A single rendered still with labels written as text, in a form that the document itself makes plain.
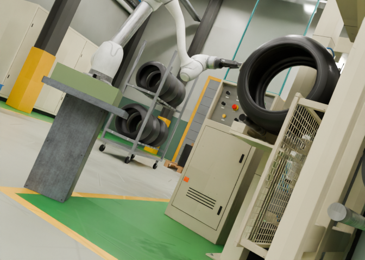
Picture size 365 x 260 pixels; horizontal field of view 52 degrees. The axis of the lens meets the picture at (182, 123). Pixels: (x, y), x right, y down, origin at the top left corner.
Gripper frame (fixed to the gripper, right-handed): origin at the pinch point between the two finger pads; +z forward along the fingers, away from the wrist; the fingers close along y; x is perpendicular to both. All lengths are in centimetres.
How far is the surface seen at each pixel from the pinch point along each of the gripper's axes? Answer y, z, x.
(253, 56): -12.4, 12.7, -1.2
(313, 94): -13, 54, 19
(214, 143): 60, -39, 47
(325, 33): 27, 39, -38
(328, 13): 27, 38, -53
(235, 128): -10.1, 12.6, 44.8
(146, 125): 231, -265, 21
